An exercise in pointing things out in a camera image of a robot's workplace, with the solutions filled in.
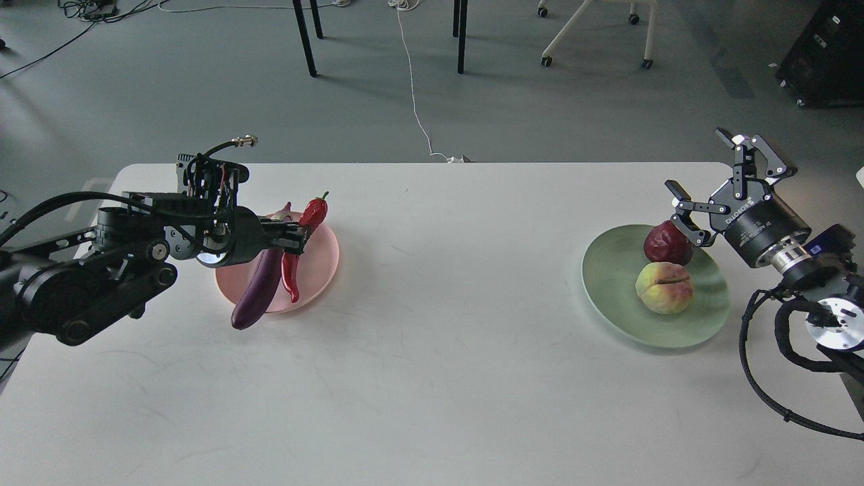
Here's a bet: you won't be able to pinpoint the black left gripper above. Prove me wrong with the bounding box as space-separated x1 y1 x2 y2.
196 213 311 268

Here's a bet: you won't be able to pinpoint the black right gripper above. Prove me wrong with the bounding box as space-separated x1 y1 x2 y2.
664 128 812 268

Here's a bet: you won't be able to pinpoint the red chili pepper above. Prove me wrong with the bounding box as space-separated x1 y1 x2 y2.
280 191 329 302

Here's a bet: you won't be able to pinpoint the purple eggplant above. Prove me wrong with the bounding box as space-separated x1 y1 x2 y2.
231 247 285 330

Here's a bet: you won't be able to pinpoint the red pomegranate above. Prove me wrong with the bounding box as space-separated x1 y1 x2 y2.
643 221 694 267

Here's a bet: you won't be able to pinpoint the yellow-pink peach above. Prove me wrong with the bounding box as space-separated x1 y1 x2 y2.
634 262 695 315

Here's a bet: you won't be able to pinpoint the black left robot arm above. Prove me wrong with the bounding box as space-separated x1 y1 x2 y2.
1 135 327 350

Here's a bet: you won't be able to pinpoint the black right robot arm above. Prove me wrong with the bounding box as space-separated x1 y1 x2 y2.
666 128 862 441

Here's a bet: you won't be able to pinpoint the pink plate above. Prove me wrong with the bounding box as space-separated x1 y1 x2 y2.
214 223 340 314

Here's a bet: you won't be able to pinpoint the green plate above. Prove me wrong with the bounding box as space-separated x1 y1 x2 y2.
581 224 730 350

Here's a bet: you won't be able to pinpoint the black equipment case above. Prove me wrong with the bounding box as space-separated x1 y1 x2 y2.
776 1 863 109

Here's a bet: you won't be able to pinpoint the black table legs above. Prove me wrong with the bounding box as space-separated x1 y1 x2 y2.
291 1 469 79

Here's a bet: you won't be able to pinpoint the white rolling chair base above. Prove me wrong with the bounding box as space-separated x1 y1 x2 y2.
540 1 661 71

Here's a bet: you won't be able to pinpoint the white cable on floor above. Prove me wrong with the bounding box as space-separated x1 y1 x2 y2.
388 0 466 164

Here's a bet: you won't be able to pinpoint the black floor cables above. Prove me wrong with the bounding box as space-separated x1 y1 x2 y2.
0 0 163 82

